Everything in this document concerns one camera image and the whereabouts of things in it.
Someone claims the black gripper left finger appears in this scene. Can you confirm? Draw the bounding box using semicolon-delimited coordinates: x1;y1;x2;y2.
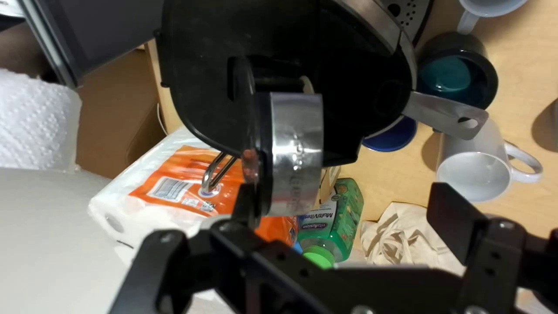
211;179;275;263

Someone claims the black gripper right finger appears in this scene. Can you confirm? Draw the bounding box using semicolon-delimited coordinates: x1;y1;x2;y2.
425;181;530;314

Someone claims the black coffee machine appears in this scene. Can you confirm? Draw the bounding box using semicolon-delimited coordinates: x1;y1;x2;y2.
157;0;436;219

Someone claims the white mug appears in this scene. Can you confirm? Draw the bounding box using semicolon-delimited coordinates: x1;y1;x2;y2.
434;116;545;205

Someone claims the crumpled white paper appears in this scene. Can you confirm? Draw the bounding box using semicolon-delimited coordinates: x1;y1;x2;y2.
357;198;467;279

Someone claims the orange paper towel pack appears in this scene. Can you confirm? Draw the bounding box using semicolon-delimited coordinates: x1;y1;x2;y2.
85;127;305;270

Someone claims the small cardboard box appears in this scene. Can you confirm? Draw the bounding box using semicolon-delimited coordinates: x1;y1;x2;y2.
317;164;347;202

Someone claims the green plastic bottle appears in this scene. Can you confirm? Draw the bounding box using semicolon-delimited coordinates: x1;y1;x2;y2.
291;176;366;270

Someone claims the blue round cup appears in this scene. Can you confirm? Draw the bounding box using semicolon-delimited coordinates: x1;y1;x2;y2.
359;115;420;155

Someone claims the dark mug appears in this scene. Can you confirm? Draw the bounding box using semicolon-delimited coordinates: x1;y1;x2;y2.
413;29;500;113

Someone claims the brown cardboard box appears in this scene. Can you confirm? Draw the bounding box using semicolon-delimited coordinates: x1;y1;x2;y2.
73;41;176;179

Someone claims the grey mug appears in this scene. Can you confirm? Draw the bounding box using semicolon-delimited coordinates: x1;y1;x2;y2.
455;0;531;34

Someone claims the paper towel roll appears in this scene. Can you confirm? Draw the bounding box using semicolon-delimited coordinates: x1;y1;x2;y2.
0;66;83;174

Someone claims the grey plastic bin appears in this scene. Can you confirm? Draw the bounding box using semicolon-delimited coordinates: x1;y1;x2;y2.
15;0;167;89

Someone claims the silver metal wire loop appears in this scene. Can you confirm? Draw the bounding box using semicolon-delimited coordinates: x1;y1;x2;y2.
198;150;240;193

